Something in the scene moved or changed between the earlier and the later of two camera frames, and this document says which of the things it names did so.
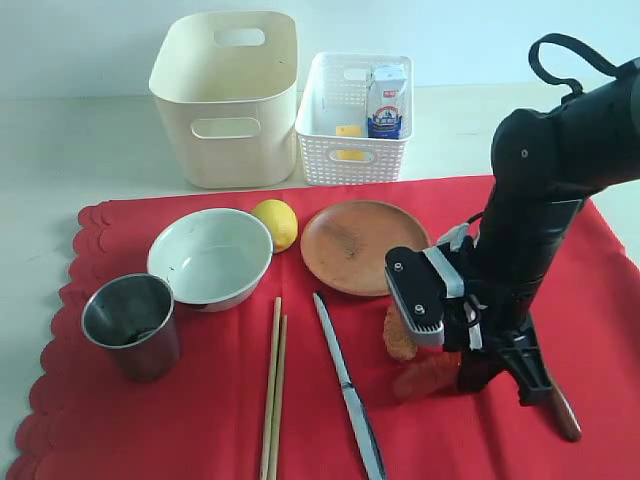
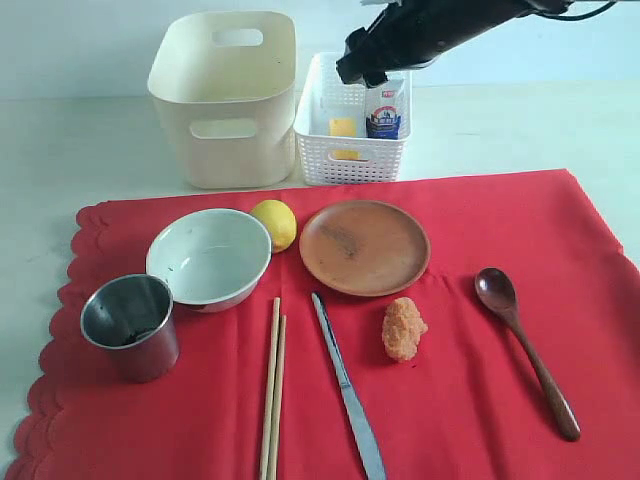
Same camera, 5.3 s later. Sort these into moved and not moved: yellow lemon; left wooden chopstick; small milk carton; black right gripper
Moved: black right gripper
Not moved: left wooden chopstick; small milk carton; yellow lemon
